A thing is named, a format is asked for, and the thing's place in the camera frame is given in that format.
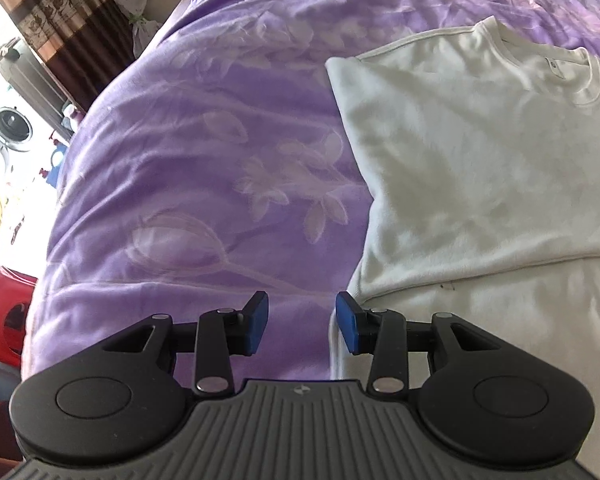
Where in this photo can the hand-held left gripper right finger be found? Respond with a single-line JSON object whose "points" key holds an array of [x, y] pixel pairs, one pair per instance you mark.
{"points": [[346, 325]]}

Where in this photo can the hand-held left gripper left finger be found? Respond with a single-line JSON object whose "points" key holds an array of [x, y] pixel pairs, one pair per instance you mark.
{"points": [[258, 324]]}

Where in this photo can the white t-shirt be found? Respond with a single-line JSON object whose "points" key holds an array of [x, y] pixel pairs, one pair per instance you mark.
{"points": [[455, 160]]}

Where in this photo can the white bed sheet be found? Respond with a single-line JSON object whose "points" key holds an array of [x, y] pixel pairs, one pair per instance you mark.
{"points": [[505, 320]]}

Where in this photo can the purple floral blanket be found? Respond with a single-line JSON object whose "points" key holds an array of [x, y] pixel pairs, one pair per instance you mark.
{"points": [[205, 135]]}

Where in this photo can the red box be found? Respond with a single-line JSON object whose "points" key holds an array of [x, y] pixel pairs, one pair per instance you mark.
{"points": [[5, 310]]}

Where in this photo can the white washing machine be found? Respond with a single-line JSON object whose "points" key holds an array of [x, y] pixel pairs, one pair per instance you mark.
{"points": [[27, 77], [11, 125]]}

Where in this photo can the brown patterned curtain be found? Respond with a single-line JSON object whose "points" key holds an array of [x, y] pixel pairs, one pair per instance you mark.
{"points": [[65, 25]]}

